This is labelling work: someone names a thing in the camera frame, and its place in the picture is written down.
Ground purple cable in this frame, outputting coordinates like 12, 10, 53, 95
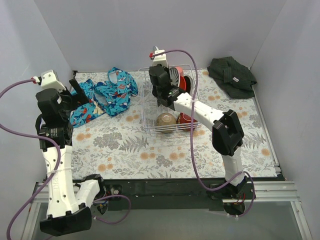
154, 48, 257, 217
0, 78, 132, 240

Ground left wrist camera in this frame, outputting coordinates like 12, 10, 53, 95
31, 69, 67, 92

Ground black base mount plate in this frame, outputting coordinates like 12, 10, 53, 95
93, 177, 256, 216

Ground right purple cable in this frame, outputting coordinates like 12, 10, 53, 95
154, 48, 257, 217

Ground orange round plate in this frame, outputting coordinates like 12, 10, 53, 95
179, 76, 188, 92

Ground red bowl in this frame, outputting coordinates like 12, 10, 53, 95
176, 113, 191, 132

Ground white wire dish rack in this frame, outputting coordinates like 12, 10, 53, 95
138, 67, 191, 135

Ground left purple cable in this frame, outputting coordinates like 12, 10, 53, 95
0, 78, 132, 240

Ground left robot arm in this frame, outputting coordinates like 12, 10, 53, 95
36, 72, 107, 237

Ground pink plastic cup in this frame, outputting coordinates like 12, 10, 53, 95
175, 66, 184, 76

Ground aluminium frame rail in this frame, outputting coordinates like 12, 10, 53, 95
20, 179, 313, 240

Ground blue patterned cloth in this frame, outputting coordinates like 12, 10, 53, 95
70, 67, 139, 128

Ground beige ceramic bowl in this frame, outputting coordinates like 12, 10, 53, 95
155, 112, 177, 134

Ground black round plate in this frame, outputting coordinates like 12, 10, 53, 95
184, 75, 194, 95

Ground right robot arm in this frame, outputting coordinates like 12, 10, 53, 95
148, 64, 247, 199

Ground dark green shirt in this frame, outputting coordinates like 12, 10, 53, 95
207, 56, 257, 99

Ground blue striped white plate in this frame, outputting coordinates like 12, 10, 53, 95
169, 67, 180, 87

